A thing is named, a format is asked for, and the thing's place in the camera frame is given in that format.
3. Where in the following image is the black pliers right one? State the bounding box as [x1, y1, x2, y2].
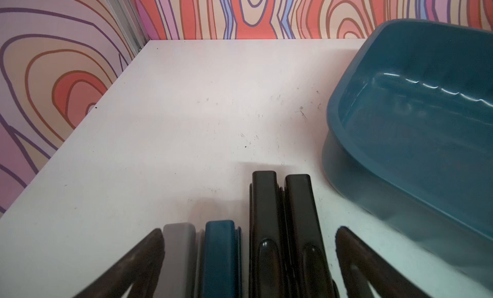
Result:
[285, 174, 339, 297]

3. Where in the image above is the teal plastic storage box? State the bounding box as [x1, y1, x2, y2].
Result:
[322, 19, 492, 288]

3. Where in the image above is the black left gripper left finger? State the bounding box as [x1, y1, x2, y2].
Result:
[76, 228, 165, 297]

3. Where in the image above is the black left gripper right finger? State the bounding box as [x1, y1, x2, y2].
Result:
[335, 227, 429, 297]

